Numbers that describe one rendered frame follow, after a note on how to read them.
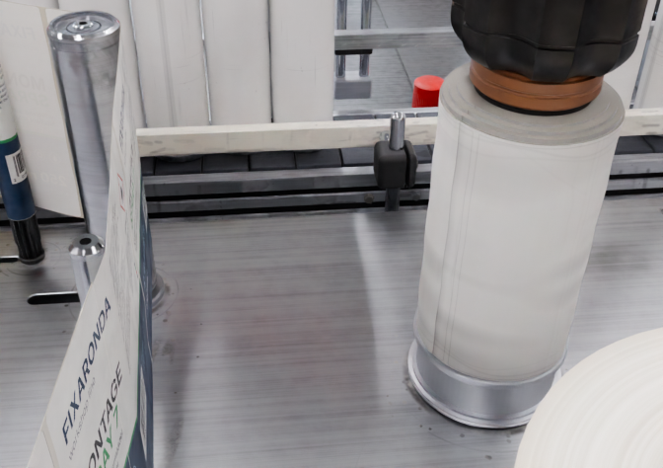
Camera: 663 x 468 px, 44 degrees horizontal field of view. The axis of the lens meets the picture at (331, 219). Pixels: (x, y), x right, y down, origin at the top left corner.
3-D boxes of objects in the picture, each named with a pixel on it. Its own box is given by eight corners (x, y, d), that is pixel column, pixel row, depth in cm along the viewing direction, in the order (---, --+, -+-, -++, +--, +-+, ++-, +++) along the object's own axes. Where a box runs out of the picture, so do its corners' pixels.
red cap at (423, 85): (411, 101, 87) (413, 72, 85) (444, 103, 87) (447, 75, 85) (410, 117, 84) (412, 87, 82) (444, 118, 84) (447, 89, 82)
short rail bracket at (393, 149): (374, 254, 66) (381, 122, 59) (368, 231, 68) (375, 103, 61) (413, 251, 66) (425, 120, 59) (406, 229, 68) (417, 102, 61)
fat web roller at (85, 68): (89, 319, 52) (30, 41, 41) (98, 273, 55) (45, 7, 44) (162, 314, 52) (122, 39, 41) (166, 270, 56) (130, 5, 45)
